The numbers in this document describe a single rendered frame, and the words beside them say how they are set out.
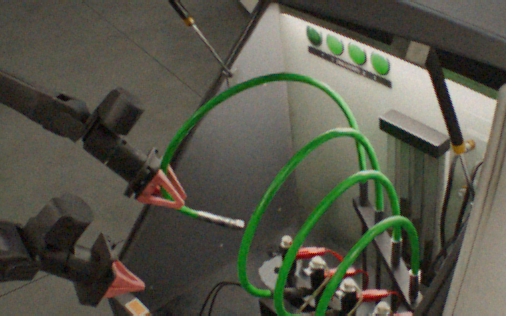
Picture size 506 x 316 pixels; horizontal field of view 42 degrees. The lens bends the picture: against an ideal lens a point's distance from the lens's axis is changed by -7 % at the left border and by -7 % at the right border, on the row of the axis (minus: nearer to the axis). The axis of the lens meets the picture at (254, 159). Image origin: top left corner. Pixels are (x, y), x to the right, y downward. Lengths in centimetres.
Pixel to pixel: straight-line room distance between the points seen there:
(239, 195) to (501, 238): 81
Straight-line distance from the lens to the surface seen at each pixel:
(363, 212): 138
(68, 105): 120
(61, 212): 94
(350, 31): 129
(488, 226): 96
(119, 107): 118
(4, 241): 96
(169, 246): 155
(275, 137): 160
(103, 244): 105
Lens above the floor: 199
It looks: 35 degrees down
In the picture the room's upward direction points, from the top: 8 degrees counter-clockwise
